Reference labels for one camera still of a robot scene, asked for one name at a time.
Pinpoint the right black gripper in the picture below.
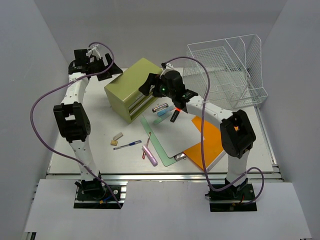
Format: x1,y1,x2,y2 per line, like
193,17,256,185
139,73,176,99

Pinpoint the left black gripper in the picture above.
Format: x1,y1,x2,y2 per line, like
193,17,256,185
87,53,123,81

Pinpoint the green metal tool chest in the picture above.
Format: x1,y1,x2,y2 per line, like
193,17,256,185
104,58,162,124

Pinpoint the blue highlighter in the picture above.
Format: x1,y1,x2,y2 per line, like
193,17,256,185
157,107,173,117

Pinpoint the mint green highlighter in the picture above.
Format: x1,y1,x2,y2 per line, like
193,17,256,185
153,114,170,125

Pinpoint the black orange highlighter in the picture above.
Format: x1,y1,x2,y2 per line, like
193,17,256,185
170,108,181,123

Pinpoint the blue gel pen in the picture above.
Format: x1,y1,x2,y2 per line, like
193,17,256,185
113,140,142,150

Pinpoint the red gel pen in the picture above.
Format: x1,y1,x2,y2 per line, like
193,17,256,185
142,132,152,159

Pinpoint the pink purple highlighter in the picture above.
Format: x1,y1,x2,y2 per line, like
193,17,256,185
146,149,158,167

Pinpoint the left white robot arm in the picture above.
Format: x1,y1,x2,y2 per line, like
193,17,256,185
53,46,123,182

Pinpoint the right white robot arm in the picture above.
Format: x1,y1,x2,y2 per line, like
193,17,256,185
138,70,256,200

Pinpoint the grey eraser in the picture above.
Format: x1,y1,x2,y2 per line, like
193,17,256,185
112,132,124,141

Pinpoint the green clipboard with paper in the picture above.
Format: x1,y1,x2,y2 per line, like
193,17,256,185
140,100,201,167

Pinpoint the yellow eraser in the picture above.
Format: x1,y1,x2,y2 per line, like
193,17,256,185
110,140,118,146

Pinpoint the orange notebook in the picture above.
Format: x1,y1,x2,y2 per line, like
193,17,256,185
183,121,226,172

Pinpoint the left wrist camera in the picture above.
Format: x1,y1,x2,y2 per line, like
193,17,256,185
85,43,102,60

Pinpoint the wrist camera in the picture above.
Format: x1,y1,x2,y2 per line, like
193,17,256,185
85,43,102,60
161,62,175,76

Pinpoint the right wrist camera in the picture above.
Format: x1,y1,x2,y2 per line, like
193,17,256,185
161,62,175,76

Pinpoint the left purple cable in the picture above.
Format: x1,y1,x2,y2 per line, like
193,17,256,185
30,41,123,208

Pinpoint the white wire file rack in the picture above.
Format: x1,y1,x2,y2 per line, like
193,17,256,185
182,34,268,110

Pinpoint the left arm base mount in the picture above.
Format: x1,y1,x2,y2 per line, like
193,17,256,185
73,179,124,210

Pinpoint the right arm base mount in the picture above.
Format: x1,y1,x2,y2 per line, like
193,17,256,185
204,183,258,213

